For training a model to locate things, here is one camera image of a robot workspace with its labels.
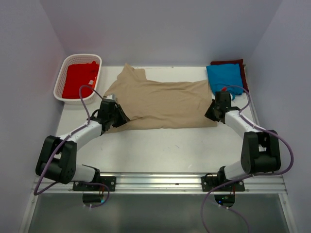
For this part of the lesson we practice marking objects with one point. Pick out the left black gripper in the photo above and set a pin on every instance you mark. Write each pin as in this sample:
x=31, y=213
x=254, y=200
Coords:
x=121, y=121

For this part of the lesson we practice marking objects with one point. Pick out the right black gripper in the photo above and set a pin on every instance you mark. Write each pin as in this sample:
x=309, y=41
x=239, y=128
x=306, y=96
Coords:
x=208, y=114

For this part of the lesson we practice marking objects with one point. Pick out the beige polo shirt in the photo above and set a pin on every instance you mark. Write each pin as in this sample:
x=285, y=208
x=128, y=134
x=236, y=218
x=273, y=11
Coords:
x=160, y=105

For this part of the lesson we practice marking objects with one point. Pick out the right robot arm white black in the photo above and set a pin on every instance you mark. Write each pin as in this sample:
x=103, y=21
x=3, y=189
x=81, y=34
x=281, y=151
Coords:
x=260, y=148

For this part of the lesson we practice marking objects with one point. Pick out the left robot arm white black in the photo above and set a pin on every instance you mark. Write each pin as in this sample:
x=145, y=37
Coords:
x=58, y=158

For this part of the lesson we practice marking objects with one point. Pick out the folded blue t shirt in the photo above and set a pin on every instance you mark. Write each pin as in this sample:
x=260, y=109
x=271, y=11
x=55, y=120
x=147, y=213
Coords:
x=225, y=75

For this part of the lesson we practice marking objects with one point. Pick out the folded dark red t shirt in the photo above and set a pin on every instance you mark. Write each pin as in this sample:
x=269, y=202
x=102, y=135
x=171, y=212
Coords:
x=242, y=69

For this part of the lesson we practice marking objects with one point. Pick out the red t shirt in basket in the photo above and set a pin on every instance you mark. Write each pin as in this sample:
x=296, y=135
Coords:
x=78, y=75

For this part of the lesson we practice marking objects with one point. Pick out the white plastic laundry basket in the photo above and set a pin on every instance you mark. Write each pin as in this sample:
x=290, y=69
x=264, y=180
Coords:
x=82, y=58

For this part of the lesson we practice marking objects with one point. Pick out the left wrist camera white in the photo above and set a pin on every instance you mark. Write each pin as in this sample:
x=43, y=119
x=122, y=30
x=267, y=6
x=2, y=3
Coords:
x=111, y=97

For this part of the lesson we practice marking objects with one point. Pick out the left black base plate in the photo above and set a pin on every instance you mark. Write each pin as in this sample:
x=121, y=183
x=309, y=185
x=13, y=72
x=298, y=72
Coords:
x=100, y=184

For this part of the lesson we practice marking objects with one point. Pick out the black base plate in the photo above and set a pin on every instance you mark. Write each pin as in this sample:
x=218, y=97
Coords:
x=100, y=184
x=211, y=181

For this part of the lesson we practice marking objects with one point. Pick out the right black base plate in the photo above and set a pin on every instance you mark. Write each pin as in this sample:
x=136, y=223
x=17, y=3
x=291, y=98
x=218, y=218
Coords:
x=211, y=181

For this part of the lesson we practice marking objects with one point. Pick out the aluminium mounting rail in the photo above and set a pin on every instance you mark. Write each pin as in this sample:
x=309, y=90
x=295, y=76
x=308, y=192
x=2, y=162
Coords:
x=187, y=183

